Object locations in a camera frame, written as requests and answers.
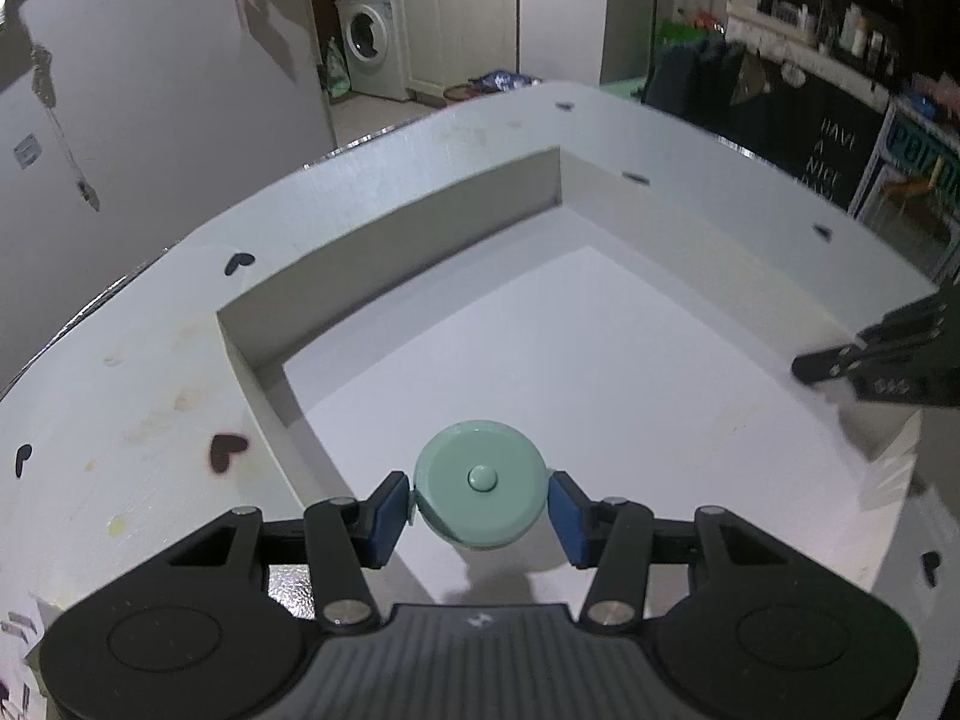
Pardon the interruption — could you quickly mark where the hanging dark wall ornament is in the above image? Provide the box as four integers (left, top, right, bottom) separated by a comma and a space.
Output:
28, 41, 101, 213

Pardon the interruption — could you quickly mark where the green round tape measure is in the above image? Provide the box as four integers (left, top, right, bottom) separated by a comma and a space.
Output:
411, 420, 550, 550

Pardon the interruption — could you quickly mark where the white washing machine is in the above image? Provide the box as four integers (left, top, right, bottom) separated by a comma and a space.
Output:
334, 0, 411, 102

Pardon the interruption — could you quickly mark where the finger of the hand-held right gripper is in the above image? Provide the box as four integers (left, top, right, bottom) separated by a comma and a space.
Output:
792, 341, 960, 407
855, 283, 960, 350

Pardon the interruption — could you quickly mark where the white wall shelf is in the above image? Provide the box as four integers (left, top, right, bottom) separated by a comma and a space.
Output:
726, 0, 905, 98

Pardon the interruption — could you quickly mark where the dark cloth on chair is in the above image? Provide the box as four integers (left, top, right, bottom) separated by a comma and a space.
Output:
643, 39, 751, 132

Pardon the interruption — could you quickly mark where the white shallow tray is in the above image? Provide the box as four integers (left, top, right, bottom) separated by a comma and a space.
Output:
216, 144, 925, 595

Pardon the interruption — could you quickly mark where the colourful printed box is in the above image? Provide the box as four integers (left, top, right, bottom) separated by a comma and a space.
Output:
850, 99, 960, 280

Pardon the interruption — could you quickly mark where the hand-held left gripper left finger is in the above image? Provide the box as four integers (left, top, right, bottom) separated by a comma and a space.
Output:
163, 469, 413, 632

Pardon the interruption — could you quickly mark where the black lettered sign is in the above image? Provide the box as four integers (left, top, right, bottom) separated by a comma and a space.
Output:
739, 64, 892, 212

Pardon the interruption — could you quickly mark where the green patterned bag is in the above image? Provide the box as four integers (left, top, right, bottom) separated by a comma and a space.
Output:
322, 37, 351, 100

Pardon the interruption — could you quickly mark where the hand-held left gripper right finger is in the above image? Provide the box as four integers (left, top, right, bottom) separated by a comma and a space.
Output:
547, 469, 796, 629

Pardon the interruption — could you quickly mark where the white kitchen cabinet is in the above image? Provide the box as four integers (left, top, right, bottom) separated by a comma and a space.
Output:
394, 0, 519, 95

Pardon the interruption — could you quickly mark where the dark red heart sticker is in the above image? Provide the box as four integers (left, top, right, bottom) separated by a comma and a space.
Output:
208, 431, 250, 476

